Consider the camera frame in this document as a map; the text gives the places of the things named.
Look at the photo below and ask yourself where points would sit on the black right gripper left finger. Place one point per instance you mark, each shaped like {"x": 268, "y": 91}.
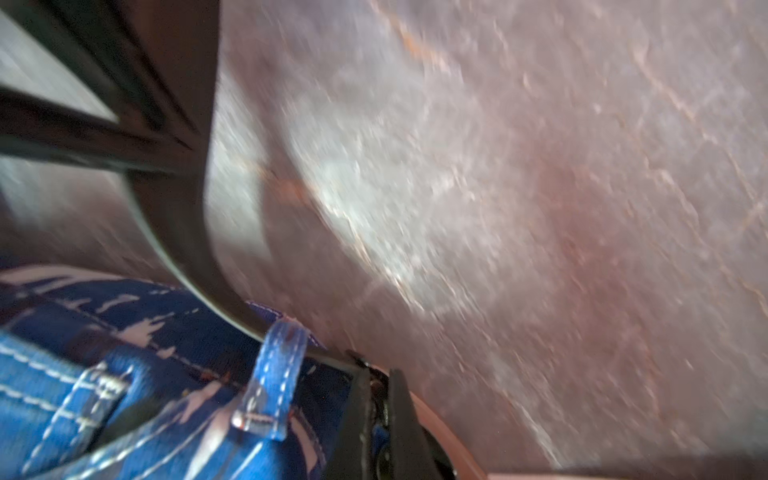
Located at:
{"x": 351, "y": 455}

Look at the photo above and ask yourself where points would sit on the blue white patterned trousers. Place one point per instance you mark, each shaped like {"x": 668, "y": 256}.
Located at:
{"x": 106, "y": 377}

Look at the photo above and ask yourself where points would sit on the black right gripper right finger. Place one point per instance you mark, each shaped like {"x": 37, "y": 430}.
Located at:
{"x": 411, "y": 458}

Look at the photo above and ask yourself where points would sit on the black leather belt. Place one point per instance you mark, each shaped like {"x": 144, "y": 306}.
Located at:
{"x": 154, "y": 64}

